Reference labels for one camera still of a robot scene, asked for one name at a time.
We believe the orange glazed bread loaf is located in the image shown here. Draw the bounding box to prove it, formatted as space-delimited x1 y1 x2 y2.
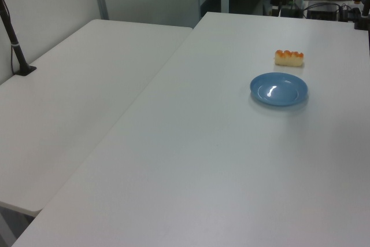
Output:
273 49 305 68

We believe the white side table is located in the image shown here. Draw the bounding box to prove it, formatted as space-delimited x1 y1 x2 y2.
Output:
0 19 194 217

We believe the black electronics box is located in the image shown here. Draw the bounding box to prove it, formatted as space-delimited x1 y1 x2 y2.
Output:
305 3 341 21

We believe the blue round plate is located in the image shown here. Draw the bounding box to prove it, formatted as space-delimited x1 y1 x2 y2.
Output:
249 72 309 107

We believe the black stand base plate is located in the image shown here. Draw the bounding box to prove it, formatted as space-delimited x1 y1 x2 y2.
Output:
15 65 38 78

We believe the thin black stand cable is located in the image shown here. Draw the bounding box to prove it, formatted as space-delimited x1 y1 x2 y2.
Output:
9 45 19 75

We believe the black clamp mount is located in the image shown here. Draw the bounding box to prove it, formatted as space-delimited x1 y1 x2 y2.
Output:
353 0 370 31

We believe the black camera stand pole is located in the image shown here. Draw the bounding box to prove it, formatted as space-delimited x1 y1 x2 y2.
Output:
0 0 29 71

